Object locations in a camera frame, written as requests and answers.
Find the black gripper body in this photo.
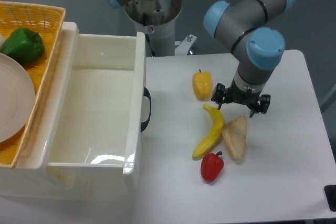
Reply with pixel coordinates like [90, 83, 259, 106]
[225, 83, 261, 106]

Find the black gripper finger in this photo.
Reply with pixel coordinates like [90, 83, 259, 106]
[211, 83, 228, 110]
[248, 94, 271, 118]

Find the triangle toast bread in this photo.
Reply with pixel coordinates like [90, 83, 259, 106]
[222, 116, 247, 161]

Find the yellow banana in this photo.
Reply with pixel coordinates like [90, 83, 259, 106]
[192, 104, 225, 160]

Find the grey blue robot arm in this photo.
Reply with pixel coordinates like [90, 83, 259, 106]
[105, 0, 296, 115]

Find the yellow bell pepper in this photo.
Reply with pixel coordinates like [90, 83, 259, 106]
[192, 69, 212, 100]

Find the red bell pepper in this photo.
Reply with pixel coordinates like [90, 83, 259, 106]
[201, 151, 225, 183]

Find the black object at table edge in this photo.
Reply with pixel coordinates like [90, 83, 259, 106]
[324, 185, 336, 212]

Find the white plastic drawer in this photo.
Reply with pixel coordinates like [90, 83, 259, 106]
[48, 33, 145, 175]

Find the yellow woven basket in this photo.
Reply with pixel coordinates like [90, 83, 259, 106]
[0, 1, 67, 168]

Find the green bell pepper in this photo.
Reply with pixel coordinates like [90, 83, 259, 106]
[1, 28, 45, 65]

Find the beige round plate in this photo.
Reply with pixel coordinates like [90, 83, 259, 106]
[1, 54, 35, 142]

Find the white drawer cabinet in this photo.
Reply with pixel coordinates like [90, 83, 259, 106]
[1, 22, 139, 199]

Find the white metal mounting bracket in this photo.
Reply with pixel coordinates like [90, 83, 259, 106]
[175, 34, 197, 56]

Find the black drawer handle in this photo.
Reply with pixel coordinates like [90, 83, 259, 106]
[140, 87, 152, 132]

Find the black cable on pedestal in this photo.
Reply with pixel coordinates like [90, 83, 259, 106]
[143, 14, 158, 57]

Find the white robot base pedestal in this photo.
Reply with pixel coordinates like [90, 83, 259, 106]
[125, 0, 182, 57]

